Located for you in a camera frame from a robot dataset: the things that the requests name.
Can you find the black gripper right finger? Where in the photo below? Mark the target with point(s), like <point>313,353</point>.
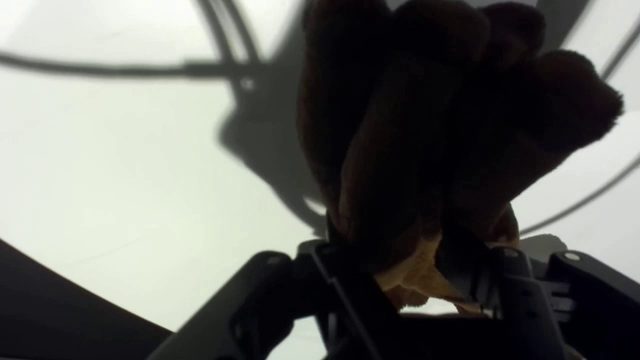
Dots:
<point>561,307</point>

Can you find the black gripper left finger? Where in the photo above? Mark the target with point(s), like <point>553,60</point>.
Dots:
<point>267,307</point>

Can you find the brown plush toy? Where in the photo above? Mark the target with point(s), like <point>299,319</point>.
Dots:
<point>432,132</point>

